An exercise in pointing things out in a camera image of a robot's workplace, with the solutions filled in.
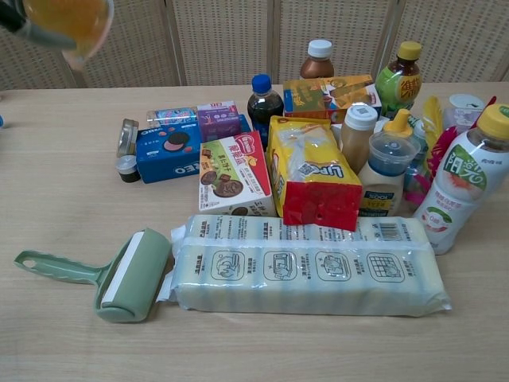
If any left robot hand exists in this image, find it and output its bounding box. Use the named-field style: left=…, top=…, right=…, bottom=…
left=0, top=0, right=77, bottom=51

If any clear pack blue pink print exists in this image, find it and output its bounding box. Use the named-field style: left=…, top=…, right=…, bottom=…
left=146, top=105, right=200, bottom=129

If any small dark bottle grey cap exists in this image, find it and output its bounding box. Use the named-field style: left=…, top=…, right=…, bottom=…
left=116, top=154, right=142, bottom=185

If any blue Oreo box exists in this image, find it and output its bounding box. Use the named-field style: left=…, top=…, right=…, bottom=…
left=135, top=114, right=252, bottom=185

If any rattan folding screen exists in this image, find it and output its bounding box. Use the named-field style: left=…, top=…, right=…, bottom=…
left=0, top=0, right=509, bottom=92

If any purple snack box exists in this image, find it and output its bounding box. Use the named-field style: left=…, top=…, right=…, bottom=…
left=196, top=100, right=243, bottom=143

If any cola bottle blue cap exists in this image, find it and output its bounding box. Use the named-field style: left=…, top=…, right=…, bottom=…
left=247, top=74, right=286, bottom=152

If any white green cookie box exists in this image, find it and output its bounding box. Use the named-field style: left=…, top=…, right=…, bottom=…
left=198, top=130, right=277, bottom=218

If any green lint roller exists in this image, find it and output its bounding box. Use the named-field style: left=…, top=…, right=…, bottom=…
left=14, top=227, right=173, bottom=324

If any brown bottle white cap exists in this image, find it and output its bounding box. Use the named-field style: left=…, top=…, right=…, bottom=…
left=299, top=38, right=336, bottom=80

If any orange yellow snack box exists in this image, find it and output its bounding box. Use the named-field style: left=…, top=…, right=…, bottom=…
left=282, top=74, right=383, bottom=124

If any yellow cracker pack red end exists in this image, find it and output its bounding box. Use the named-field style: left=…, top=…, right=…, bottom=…
left=265, top=115, right=363, bottom=232

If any milk tea bottle white cap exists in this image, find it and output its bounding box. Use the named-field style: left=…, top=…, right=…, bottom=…
left=340, top=103, right=379, bottom=176

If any plastic-wrapped sponge pack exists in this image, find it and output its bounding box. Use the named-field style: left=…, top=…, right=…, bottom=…
left=158, top=213, right=453, bottom=318

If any green tea bottle yellow cap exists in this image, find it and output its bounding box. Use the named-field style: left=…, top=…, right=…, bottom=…
left=375, top=41, right=422, bottom=120

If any squeeze bottle yellow nozzle cap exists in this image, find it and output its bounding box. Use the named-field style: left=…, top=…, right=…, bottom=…
left=383, top=107, right=413, bottom=138

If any mayonnaise bottle clear cap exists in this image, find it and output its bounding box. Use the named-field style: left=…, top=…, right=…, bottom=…
left=357, top=130, right=422, bottom=218

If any clear blue plastic bottle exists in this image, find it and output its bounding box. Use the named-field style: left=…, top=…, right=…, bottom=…
left=406, top=119, right=432, bottom=188

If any colourful feather duster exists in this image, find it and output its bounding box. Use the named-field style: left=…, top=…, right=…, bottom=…
left=402, top=95, right=498, bottom=205

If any clear cup white lid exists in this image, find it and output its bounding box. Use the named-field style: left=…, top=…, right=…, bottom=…
left=442, top=93, right=487, bottom=133

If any white drink bottle yellow cap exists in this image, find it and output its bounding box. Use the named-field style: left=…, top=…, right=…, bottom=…
left=412, top=103, right=509, bottom=256

